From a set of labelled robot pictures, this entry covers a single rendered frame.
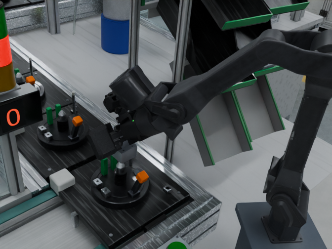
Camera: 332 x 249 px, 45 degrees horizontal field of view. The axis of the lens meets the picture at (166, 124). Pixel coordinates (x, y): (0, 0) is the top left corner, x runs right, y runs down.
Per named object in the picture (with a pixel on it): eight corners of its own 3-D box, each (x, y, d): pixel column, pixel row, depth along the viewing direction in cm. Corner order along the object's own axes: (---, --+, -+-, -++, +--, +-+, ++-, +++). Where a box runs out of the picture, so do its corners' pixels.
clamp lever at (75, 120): (78, 137, 106) (83, 120, 100) (71, 140, 105) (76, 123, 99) (71, 127, 107) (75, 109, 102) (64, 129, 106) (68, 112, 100)
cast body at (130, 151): (137, 156, 89) (138, 131, 85) (121, 164, 87) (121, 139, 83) (114, 137, 94) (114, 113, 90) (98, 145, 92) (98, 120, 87)
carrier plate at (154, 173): (189, 199, 98) (190, 193, 96) (108, 252, 84) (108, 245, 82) (128, 148, 111) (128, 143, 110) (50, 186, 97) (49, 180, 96)
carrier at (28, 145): (125, 146, 112) (126, 108, 105) (46, 183, 98) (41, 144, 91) (77, 106, 126) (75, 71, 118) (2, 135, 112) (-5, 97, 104)
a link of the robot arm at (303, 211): (306, 199, 77) (316, 175, 74) (302, 233, 70) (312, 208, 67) (272, 188, 79) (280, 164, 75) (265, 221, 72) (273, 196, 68)
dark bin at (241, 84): (252, 85, 98) (268, 66, 92) (210, 97, 91) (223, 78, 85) (197, 2, 107) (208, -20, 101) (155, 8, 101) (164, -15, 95)
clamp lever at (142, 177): (140, 192, 92) (149, 176, 86) (133, 196, 91) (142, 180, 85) (131, 180, 93) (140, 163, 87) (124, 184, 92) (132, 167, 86)
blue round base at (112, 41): (142, 49, 183) (144, 17, 174) (114, 58, 174) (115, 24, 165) (121, 37, 192) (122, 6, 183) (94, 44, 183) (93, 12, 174)
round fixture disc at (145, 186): (161, 191, 96) (161, 185, 95) (113, 219, 88) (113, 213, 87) (125, 160, 104) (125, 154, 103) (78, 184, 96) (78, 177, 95)
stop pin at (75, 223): (79, 226, 91) (78, 214, 89) (74, 228, 91) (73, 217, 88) (75, 222, 92) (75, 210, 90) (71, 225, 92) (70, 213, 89)
